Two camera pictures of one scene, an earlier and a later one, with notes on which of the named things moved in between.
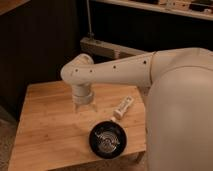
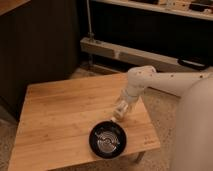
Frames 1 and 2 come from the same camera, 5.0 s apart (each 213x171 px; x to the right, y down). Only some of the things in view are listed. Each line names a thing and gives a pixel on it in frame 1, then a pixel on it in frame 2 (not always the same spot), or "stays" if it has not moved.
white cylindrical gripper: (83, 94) to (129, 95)
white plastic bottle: (117, 114) stays
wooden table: (53, 134) stays
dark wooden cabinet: (37, 38) stays
